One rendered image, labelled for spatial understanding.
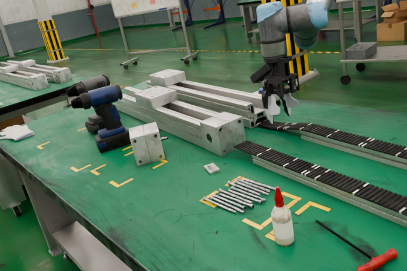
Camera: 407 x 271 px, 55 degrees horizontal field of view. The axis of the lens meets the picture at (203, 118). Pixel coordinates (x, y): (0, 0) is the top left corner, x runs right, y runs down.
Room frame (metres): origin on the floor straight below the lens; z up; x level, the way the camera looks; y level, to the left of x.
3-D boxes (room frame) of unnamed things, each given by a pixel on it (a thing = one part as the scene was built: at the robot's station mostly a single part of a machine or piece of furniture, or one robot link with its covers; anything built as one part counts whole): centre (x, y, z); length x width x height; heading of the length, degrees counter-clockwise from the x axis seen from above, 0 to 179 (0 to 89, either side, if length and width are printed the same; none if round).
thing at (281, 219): (0.62, -0.11, 0.84); 0.04 x 0.04 x 0.12
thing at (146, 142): (1.16, 0.18, 0.83); 0.11 x 0.10 x 0.10; 98
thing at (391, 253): (0.58, -0.21, 0.79); 0.16 x 0.08 x 0.02; 21
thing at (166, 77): (1.81, 0.13, 0.87); 0.16 x 0.11 x 0.07; 30
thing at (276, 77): (1.15, -0.25, 0.97); 0.09 x 0.08 x 0.12; 30
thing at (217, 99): (1.60, 0.01, 0.82); 0.80 x 0.10 x 0.09; 30
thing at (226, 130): (1.12, -0.06, 0.83); 0.12 x 0.09 x 0.10; 120
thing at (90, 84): (1.53, 0.44, 0.89); 0.20 x 0.08 x 0.22; 125
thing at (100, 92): (1.31, 0.36, 0.89); 0.20 x 0.08 x 0.22; 108
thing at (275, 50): (1.15, -0.25, 1.05); 0.08 x 0.08 x 0.05
